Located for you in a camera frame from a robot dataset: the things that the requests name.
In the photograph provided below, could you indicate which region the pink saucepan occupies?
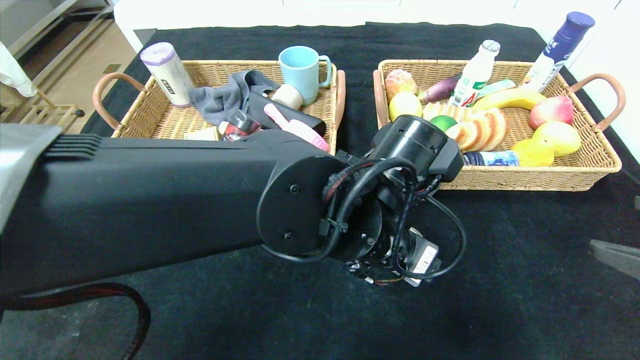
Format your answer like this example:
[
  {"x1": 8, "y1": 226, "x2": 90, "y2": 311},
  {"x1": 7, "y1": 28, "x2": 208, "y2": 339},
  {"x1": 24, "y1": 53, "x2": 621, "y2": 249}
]
[{"x1": 263, "y1": 103, "x2": 331, "y2": 152}]

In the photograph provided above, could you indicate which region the black cosmetic tube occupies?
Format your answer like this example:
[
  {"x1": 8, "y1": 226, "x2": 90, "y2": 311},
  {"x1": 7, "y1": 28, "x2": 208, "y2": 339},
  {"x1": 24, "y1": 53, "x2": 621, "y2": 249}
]
[{"x1": 222, "y1": 110, "x2": 262, "y2": 142}]

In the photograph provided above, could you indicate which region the green lime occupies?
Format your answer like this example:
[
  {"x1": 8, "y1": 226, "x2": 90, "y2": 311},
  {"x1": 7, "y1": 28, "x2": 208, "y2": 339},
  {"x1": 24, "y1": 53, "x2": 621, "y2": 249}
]
[{"x1": 430, "y1": 115, "x2": 458, "y2": 132}]

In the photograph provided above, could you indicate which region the toy croissant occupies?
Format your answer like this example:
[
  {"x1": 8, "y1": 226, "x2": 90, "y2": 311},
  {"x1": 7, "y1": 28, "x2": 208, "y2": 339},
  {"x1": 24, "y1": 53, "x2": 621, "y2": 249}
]
[{"x1": 446, "y1": 107, "x2": 511, "y2": 153}]

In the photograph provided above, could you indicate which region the black glasses case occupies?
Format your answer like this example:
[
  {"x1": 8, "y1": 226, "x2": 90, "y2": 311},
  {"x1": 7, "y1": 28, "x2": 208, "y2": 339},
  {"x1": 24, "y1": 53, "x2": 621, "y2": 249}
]
[{"x1": 247, "y1": 91, "x2": 327, "y2": 137}]

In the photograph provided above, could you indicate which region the small beige cup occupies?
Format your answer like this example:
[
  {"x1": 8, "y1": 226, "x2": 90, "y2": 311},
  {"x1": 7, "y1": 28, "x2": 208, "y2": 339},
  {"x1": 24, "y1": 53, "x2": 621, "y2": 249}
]
[{"x1": 271, "y1": 84, "x2": 304, "y2": 111}]

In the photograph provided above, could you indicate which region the light blue mug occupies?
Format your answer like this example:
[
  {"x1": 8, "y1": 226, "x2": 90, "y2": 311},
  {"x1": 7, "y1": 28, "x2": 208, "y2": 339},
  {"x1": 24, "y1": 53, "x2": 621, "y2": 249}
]
[{"x1": 278, "y1": 46, "x2": 333, "y2": 106}]

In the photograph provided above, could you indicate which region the yellow lemon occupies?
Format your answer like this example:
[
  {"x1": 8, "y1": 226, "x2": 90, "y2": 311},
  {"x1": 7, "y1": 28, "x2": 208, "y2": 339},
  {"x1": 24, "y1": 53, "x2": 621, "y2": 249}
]
[{"x1": 388, "y1": 91, "x2": 423, "y2": 122}]

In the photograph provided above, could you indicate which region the beige card box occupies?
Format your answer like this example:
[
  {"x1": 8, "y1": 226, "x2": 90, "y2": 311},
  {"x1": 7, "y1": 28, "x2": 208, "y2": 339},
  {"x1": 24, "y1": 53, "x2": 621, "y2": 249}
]
[{"x1": 185, "y1": 127, "x2": 221, "y2": 142}]

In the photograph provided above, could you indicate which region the orange pink peach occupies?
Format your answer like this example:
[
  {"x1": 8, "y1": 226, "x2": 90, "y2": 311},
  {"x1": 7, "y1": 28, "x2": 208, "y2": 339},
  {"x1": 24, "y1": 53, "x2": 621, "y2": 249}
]
[{"x1": 384, "y1": 69, "x2": 418, "y2": 101}]

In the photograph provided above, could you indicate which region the grey cloth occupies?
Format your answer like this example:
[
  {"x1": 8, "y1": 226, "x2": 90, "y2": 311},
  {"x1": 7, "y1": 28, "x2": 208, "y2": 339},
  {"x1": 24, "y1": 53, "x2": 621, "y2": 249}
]
[{"x1": 188, "y1": 70, "x2": 281, "y2": 127}]

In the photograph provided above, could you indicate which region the sliced bread loaf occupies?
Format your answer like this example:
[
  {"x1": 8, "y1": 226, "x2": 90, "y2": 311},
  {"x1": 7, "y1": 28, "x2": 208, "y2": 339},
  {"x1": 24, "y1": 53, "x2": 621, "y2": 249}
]
[{"x1": 422, "y1": 101, "x2": 476, "y2": 125}]

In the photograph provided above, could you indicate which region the purple eggplant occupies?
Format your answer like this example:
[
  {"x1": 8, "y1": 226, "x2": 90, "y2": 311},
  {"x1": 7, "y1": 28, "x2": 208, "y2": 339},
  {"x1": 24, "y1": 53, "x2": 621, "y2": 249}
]
[{"x1": 419, "y1": 74, "x2": 463, "y2": 105}]

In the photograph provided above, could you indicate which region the black table cloth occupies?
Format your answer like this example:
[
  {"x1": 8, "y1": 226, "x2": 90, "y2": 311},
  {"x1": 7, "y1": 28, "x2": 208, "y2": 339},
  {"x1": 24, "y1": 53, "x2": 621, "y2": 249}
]
[{"x1": 0, "y1": 22, "x2": 640, "y2": 360}]

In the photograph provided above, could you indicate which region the white milk drink bottle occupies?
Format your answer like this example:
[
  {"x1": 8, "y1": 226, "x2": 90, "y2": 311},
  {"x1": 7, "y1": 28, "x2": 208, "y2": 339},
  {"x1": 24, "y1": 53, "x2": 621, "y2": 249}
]
[{"x1": 447, "y1": 40, "x2": 501, "y2": 108}]

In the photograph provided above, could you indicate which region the white tumbler with purple lid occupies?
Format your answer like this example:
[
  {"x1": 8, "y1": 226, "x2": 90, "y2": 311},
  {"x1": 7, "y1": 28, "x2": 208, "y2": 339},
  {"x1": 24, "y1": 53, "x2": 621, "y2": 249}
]
[{"x1": 140, "y1": 42, "x2": 195, "y2": 109}]

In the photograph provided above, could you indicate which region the yellow banana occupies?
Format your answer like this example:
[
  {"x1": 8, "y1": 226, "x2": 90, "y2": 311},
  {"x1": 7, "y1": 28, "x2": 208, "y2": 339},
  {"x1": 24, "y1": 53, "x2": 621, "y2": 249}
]
[{"x1": 472, "y1": 87, "x2": 547, "y2": 112}]

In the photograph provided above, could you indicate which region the red apple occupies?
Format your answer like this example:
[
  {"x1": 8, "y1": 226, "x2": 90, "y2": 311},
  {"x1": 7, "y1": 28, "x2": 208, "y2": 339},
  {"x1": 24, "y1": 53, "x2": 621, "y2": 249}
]
[{"x1": 529, "y1": 95, "x2": 575, "y2": 131}]

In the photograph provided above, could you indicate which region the yellow mango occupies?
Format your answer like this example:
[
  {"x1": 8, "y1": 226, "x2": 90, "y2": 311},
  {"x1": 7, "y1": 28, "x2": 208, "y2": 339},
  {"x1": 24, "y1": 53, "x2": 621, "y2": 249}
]
[{"x1": 532, "y1": 121, "x2": 583, "y2": 157}]

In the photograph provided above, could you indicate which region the white bottle with blue cap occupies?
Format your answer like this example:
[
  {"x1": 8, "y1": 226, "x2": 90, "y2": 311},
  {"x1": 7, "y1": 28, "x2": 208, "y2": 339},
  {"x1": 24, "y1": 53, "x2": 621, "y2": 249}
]
[{"x1": 522, "y1": 12, "x2": 596, "y2": 93}]

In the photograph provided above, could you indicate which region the wooden rack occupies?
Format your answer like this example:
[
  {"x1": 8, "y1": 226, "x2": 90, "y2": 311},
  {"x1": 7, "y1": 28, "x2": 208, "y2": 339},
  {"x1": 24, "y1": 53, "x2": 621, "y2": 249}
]
[{"x1": 0, "y1": 102, "x2": 85, "y2": 127}]

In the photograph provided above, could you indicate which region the white hanging cloth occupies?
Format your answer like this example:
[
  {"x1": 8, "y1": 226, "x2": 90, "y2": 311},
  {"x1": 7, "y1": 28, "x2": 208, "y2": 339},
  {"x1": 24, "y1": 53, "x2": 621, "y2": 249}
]
[{"x1": 0, "y1": 42, "x2": 38, "y2": 98}]

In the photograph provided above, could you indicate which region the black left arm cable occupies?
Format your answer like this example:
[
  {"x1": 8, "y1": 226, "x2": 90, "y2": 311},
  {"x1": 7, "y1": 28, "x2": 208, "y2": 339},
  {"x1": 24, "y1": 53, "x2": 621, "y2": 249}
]
[{"x1": 320, "y1": 157, "x2": 468, "y2": 281}]

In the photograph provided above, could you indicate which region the wicker basket with handles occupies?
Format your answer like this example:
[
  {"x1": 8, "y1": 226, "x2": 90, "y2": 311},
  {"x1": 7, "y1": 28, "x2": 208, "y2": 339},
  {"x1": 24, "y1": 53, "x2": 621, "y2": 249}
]
[
  {"x1": 92, "y1": 60, "x2": 347, "y2": 153},
  {"x1": 373, "y1": 60, "x2": 627, "y2": 192}
]

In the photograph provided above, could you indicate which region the grey shelf frame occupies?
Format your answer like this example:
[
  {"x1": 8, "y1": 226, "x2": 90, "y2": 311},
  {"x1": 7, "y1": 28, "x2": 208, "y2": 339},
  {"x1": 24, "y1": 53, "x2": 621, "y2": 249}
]
[{"x1": 0, "y1": 0, "x2": 117, "y2": 63}]

